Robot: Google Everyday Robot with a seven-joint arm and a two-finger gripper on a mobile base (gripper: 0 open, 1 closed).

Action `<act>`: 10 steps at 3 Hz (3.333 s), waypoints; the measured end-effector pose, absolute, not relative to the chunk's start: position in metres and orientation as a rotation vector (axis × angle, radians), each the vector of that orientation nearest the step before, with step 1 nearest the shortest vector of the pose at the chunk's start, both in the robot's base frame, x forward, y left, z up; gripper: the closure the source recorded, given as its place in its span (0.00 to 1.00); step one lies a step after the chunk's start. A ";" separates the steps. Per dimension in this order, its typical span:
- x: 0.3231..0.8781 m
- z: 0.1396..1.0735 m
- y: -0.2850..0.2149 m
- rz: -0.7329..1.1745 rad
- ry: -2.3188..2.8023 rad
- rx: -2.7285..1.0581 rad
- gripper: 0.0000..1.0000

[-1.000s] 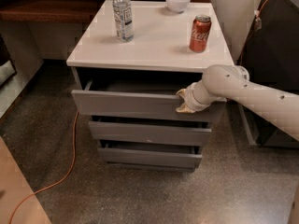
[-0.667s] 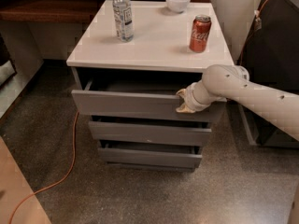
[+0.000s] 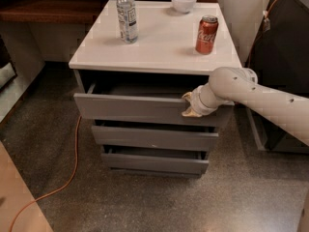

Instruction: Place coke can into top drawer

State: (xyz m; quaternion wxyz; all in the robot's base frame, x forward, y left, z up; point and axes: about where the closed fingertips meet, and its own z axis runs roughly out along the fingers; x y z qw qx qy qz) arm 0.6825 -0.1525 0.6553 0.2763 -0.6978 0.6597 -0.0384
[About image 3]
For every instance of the grey middle drawer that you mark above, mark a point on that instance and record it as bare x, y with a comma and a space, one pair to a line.
155, 136

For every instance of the white bowl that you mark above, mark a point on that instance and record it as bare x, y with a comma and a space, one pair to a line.
183, 6

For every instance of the clear plastic water bottle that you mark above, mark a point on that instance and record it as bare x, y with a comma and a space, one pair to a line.
127, 20

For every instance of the red coke can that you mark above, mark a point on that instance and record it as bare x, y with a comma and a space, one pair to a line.
207, 30

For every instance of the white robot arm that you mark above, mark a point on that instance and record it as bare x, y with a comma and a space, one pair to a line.
287, 111

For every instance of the grey cabinet with white top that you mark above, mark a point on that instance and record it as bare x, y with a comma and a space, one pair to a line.
164, 54

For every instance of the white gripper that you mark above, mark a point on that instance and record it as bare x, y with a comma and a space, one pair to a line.
197, 102

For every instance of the grey drawer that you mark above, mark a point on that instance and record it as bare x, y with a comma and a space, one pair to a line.
155, 160
144, 104
155, 136

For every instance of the dark wooden shelf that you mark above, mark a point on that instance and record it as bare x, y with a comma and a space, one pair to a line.
51, 11

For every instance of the dark cabinet at right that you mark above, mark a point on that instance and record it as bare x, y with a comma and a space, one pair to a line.
280, 52

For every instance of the grey top drawer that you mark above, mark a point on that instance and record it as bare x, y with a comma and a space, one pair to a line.
144, 104

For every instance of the grey bottom drawer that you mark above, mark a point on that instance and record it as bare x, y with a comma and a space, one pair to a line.
155, 160

